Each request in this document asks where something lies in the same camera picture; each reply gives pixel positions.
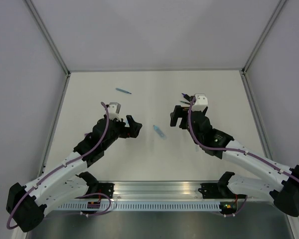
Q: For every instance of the blue pen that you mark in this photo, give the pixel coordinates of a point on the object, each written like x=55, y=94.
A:
x=123, y=91

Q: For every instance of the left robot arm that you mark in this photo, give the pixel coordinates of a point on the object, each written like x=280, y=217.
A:
x=29, y=204

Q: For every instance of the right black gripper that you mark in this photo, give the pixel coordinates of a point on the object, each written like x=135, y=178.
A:
x=178, y=113

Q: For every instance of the purple black highlighter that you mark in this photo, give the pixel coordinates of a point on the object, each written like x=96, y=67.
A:
x=187, y=97

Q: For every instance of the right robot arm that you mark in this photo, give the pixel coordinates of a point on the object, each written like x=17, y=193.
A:
x=275, y=183

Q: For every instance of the aluminium frame post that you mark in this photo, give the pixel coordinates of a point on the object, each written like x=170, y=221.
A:
x=46, y=35
x=265, y=32

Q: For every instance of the light blue highlighter body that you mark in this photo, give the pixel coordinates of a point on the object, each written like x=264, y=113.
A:
x=159, y=132

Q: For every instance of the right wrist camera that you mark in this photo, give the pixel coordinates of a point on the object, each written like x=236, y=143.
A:
x=200, y=103

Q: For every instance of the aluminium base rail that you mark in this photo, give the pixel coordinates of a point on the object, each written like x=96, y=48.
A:
x=162, y=190

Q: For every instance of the right aluminium frame post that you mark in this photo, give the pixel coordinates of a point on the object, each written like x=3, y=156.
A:
x=265, y=32

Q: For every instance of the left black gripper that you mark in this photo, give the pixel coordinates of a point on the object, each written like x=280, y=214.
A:
x=132, y=131

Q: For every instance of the slotted cable duct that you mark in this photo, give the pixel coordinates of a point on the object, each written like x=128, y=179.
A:
x=194, y=206

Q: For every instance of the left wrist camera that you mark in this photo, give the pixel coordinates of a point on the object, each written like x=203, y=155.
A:
x=114, y=110

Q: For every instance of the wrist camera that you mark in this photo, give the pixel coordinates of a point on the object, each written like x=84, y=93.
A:
x=114, y=110
x=200, y=103

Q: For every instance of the left aluminium frame post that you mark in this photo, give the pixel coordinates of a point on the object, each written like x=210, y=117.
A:
x=46, y=35

